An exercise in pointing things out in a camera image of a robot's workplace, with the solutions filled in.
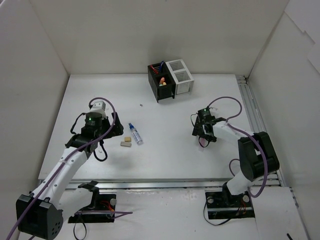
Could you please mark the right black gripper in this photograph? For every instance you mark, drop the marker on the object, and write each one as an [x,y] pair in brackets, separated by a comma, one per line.
[200,129]

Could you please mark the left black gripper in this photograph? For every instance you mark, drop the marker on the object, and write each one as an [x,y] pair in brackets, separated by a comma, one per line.
[116,125]

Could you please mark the orange highlighter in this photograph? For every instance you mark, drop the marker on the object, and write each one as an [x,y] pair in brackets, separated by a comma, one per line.
[162,80]

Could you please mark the red gel pen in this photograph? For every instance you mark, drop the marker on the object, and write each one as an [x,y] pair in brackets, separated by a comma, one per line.
[155,69]

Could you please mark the blue gel pen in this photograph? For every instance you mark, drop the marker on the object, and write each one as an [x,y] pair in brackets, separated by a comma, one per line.
[160,69]

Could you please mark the pink highlighter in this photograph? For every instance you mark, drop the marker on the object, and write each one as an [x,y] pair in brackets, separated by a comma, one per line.
[202,144]

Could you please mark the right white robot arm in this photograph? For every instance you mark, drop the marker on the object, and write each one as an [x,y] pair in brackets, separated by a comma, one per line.
[256,153]

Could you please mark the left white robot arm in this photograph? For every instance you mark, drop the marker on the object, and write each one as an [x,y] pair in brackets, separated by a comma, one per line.
[42,212]

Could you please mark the tan eraser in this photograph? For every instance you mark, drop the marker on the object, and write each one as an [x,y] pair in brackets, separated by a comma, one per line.
[127,139]

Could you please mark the grey eraser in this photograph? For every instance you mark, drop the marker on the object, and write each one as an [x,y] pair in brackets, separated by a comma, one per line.
[125,144]

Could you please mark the white pen holder box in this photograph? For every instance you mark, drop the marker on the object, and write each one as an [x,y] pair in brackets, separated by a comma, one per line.
[181,75]

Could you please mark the black pen holder box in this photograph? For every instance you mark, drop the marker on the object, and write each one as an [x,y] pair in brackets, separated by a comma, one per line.
[164,92]

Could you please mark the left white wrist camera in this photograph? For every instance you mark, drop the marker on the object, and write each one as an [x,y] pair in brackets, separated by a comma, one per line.
[99,107]

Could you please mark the aluminium side rail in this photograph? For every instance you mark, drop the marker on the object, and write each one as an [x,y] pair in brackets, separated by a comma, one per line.
[255,120]

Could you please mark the aluminium front rail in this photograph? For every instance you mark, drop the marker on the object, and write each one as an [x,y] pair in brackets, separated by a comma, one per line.
[272,181]

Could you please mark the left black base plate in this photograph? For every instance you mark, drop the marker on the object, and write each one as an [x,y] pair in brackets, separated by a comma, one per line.
[103,202]

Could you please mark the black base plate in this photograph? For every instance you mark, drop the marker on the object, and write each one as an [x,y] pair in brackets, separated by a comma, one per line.
[103,202]
[218,207]

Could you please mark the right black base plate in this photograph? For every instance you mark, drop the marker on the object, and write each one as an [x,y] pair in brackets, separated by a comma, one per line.
[218,207]

